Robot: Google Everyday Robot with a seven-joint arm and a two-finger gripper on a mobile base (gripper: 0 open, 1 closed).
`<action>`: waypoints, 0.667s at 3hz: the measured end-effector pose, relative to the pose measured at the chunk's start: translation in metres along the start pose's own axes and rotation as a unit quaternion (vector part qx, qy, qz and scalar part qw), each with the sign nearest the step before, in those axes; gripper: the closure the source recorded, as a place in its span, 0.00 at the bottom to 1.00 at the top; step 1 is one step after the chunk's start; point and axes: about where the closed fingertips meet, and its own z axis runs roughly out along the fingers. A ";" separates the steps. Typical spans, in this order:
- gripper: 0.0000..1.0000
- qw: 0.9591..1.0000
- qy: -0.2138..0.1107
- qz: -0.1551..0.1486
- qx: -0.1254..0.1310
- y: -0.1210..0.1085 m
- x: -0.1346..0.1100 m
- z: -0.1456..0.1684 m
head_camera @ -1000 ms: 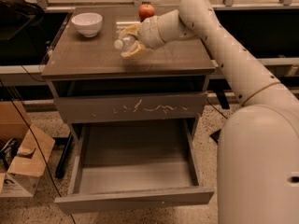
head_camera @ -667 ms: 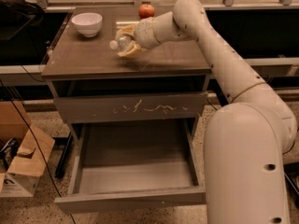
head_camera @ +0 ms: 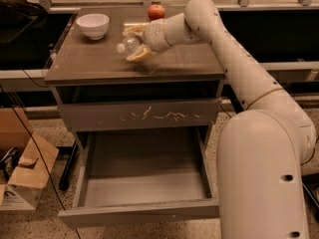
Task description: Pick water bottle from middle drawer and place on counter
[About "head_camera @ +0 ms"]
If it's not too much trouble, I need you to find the white ceramic bowl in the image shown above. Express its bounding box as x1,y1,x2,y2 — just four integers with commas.
76,13,110,40

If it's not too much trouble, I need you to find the black bag on ledge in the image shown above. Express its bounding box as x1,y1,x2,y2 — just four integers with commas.
0,0,47,44

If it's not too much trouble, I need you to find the black table leg left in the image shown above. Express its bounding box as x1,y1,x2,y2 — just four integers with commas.
59,142,78,190

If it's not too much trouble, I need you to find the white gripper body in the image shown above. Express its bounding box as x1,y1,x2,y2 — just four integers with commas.
144,19,170,53

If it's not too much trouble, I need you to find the clear plastic water bottle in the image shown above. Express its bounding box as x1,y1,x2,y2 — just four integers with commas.
117,36,142,57

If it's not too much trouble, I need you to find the open grey middle drawer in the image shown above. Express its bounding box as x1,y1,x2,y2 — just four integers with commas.
59,127,219,228

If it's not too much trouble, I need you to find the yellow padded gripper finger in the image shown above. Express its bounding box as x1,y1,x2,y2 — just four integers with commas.
126,45,155,63
123,24,149,38

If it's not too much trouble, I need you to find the black metal stand leg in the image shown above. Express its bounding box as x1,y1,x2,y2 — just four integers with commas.
302,173,319,222

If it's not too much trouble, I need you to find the red apple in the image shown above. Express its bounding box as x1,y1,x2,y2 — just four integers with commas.
148,4,165,21

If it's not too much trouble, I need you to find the brown cardboard box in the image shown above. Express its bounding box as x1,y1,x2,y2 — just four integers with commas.
0,109,59,211

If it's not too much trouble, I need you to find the black cable at left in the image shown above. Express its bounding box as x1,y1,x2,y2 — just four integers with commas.
0,69,82,239

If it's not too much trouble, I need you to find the black floor cable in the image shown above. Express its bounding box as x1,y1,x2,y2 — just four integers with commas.
300,142,319,167

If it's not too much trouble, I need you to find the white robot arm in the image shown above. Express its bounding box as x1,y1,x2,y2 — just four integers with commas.
123,0,317,239

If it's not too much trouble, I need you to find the closed scratched top drawer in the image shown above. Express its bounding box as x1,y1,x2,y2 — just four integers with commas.
58,99,221,131

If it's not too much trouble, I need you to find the grey drawer cabinet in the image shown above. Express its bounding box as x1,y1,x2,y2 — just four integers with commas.
45,7,224,148

